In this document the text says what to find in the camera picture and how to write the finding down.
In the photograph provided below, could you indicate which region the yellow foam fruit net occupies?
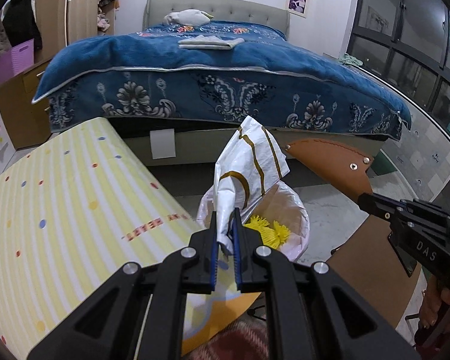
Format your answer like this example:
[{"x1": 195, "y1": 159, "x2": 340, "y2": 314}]
[{"x1": 244, "y1": 215, "x2": 291, "y2": 250}]

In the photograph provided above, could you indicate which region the white plastic bag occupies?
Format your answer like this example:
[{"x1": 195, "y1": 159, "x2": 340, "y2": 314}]
[{"x1": 213, "y1": 116, "x2": 289, "y2": 255}]

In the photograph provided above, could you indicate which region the pink trash bag bin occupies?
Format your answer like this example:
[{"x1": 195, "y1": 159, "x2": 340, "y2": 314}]
[{"x1": 195, "y1": 179, "x2": 311, "y2": 263}]

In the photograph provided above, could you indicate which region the right hand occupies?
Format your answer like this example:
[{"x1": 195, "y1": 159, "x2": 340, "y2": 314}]
[{"x1": 418, "y1": 275, "x2": 450, "y2": 332}]

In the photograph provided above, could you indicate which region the yellow striped tablecloth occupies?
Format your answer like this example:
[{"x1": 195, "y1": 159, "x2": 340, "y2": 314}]
[{"x1": 0, "y1": 118, "x2": 199, "y2": 359}]

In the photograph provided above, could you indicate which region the white label on bed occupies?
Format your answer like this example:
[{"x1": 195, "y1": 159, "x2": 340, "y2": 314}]
[{"x1": 149, "y1": 128, "x2": 176, "y2": 160}]

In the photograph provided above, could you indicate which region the brown wooden drawer cabinet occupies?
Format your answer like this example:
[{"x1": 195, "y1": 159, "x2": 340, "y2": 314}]
[{"x1": 0, "y1": 58, "x2": 52, "y2": 150}]

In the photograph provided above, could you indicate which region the blue floral bed blanket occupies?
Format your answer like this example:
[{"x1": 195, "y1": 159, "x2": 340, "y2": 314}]
[{"x1": 33, "y1": 20, "x2": 412, "y2": 140}]

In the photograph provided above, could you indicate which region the folded white cloth on bed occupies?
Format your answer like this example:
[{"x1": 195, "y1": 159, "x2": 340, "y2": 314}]
[{"x1": 178, "y1": 35, "x2": 245, "y2": 50}]

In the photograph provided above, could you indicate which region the purple plastic basket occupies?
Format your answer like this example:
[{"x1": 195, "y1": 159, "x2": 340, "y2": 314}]
[{"x1": 0, "y1": 39, "x2": 34, "y2": 85}]

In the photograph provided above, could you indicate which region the white pillow on bed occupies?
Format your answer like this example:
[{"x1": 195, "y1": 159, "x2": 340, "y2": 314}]
[{"x1": 163, "y1": 9, "x2": 214, "y2": 26}]

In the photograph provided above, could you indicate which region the wooden wardrobe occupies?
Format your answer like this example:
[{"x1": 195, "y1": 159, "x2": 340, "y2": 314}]
[{"x1": 34, "y1": 0, "x2": 119, "y2": 63}]

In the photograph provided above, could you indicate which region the black hanging garment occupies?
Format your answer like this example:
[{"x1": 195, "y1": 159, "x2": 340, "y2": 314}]
[{"x1": 2, "y1": 0, "x2": 43, "y2": 51}]

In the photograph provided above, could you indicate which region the dark window frame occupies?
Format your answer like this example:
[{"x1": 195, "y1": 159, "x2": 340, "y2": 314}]
[{"x1": 347, "y1": 0, "x2": 450, "y2": 136}]

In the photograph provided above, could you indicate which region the small wall picture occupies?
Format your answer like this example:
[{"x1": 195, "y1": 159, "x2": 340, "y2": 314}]
[{"x1": 286, "y1": 0, "x2": 309, "y2": 18}]

